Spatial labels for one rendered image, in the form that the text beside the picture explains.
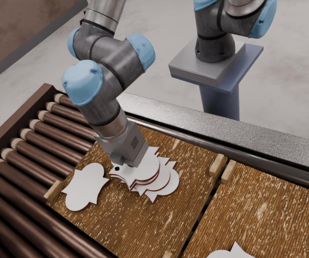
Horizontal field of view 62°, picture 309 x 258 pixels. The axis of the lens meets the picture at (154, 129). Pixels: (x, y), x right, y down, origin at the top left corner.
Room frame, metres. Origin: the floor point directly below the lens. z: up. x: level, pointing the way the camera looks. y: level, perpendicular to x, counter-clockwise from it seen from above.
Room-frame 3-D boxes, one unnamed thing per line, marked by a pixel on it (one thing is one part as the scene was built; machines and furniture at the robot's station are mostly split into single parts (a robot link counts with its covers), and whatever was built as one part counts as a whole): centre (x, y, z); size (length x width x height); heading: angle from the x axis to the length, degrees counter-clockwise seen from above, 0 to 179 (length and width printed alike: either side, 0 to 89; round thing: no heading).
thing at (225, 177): (0.29, -0.13, 0.95); 0.06 x 0.02 x 0.03; 128
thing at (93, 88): (0.41, 0.08, 1.25); 0.09 x 0.08 x 0.11; 119
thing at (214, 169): (0.32, -0.11, 0.95); 0.06 x 0.02 x 0.03; 129
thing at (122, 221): (0.39, 0.12, 0.93); 0.41 x 0.35 x 0.02; 39
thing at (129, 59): (0.47, 0.00, 1.25); 0.11 x 0.11 x 0.08; 29
